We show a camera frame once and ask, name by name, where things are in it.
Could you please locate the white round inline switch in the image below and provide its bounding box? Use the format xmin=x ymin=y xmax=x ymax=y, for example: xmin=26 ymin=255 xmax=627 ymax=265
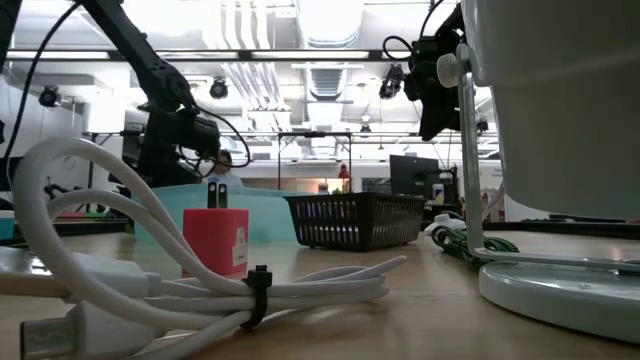
xmin=423 ymin=212 xmax=469 ymax=239

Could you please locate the black ceiling spotlight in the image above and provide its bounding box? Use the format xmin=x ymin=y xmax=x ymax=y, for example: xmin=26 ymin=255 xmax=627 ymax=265
xmin=208 ymin=77 xmax=230 ymax=100
xmin=378 ymin=63 xmax=406 ymax=101
xmin=38 ymin=84 xmax=62 ymax=109

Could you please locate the white USB cable bundle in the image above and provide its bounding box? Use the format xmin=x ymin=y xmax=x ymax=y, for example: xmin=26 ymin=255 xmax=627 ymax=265
xmin=0 ymin=137 xmax=409 ymax=360

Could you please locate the green braided cable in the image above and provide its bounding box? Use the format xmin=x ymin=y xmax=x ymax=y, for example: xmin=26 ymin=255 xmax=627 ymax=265
xmin=430 ymin=224 xmax=521 ymax=271

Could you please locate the black computer monitor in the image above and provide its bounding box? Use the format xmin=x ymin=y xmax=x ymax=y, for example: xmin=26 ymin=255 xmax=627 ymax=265
xmin=388 ymin=153 xmax=442 ymax=199

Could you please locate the pink charger cube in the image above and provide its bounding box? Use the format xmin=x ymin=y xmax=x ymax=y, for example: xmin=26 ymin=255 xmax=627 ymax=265
xmin=182 ymin=181 xmax=250 ymax=279

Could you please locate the green translucent plastic bin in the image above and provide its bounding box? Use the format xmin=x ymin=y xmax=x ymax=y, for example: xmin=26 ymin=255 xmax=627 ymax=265
xmin=132 ymin=183 xmax=306 ymax=246

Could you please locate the black background rig frame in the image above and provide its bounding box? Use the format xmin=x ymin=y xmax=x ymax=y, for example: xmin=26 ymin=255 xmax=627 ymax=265
xmin=276 ymin=129 xmax=354 ymax=192

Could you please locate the white ceiling air duct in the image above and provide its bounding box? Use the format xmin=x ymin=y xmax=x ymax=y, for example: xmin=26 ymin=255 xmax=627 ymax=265
xmin=293 ymin=0 xmax=367 ymax=119

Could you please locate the black mesh basket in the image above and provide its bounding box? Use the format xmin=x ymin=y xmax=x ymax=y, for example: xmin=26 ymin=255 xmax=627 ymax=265
xmin=283 ymin=191 xmax=427 ymax=253

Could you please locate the person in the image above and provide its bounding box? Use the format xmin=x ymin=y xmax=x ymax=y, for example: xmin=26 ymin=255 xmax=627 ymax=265
xmin=202 ymin=148 xmax=246 ymax=189

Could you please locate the black cable tie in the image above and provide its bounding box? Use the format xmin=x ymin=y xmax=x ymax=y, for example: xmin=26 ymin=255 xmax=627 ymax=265
xmin=241 ymin=264 xmax=274 ymax=331

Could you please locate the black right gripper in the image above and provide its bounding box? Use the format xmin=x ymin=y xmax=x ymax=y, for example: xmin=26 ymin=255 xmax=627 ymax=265
xmin=403 ymin=4 xmax=466 ymax=143

